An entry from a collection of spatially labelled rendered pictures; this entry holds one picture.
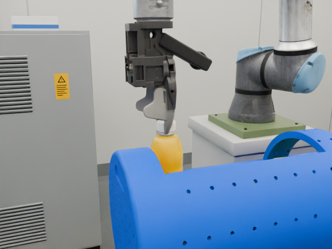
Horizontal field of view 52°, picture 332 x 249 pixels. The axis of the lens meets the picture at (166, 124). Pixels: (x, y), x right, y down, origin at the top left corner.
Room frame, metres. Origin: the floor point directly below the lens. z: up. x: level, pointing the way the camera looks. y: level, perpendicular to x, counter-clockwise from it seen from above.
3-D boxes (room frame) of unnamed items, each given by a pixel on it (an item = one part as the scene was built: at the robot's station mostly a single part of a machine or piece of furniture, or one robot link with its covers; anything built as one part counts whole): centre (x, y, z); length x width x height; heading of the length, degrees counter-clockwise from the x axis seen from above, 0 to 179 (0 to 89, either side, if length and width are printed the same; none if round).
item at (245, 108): (1.10, -0.28, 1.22); 0.15 x 0.15 x 0.10
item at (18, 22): (2.05, 0.75, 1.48); 0.24 x 0.12 x 0.08; 118
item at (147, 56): (0.66, 0.03, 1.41); 0.09 x 0.08 x 0.12; 109
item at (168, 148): (0.67, 0.00, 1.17); 0.07 x 0.07 x 0.19
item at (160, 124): (0.67, 0.00, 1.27); 0.04 x 0.04 x 0.02
